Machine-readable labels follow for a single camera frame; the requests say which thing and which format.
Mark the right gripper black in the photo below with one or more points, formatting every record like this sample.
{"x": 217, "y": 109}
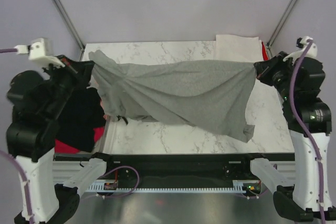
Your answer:
{"x": 265, "y": 68}

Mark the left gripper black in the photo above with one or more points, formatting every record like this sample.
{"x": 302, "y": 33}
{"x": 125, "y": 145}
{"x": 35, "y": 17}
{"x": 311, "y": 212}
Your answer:
{"x": 81, "y": 70}

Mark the grey t shirt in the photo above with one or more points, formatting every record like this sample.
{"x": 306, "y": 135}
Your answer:
{"x": 209, "y": 94}

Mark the clear plastic bin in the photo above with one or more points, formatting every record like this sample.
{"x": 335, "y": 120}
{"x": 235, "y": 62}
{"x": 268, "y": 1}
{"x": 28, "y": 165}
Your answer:
{"x": 105, "y": 143}

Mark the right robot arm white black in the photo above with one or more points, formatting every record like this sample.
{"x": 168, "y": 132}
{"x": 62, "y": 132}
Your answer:
{"x": 309, "y": 122}

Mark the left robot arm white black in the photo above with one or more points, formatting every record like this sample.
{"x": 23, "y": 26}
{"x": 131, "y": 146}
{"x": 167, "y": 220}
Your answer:
{"x": 37, "y": 105}

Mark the red folded t shirt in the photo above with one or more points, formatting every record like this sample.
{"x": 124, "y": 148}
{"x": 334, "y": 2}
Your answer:
{"x": 264, "y": 52}

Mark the black t shirt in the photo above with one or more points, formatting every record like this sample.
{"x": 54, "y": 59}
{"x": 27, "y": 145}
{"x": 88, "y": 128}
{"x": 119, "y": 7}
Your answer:
{"x": 83, "y": 110}

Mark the white folded t shirt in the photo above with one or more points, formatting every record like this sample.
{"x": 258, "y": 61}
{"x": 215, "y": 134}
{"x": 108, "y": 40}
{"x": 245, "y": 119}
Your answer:
{"x": 238, "y": 48}

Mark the peach t shirt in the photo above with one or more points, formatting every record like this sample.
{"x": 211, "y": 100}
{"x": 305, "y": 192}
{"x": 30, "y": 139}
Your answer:
{"x": 105, "y": 116}

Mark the magenta t shirt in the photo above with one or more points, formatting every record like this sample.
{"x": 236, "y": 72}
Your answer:
{"x": 72, "y": 140}

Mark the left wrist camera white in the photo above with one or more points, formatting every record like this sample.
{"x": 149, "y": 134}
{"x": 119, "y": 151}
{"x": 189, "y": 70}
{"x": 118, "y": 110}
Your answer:
{"x": 40, "y": 52}

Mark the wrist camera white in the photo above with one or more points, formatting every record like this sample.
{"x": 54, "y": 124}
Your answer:
{"x": 40, "y": 52}
{"x": 307, "y": 48}

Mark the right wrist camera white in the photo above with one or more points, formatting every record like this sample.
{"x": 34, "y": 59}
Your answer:
{"x": 307, "y": 48}

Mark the left aluminium frame post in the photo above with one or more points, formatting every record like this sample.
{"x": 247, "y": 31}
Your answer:
{"x": 69, "y": 24}

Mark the aluminium frame post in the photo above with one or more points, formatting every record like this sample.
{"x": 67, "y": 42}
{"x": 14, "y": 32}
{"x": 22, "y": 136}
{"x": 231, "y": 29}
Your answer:
{"x": 283, "y": 19}
{"x": 69, "y": 24}

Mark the right aluminium frame post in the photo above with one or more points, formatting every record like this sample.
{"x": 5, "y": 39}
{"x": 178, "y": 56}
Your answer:
{"x": 283, "y": 19}

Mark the white slotted cable duct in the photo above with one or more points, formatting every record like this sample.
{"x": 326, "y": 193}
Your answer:
{"x": 102, "y": 187}

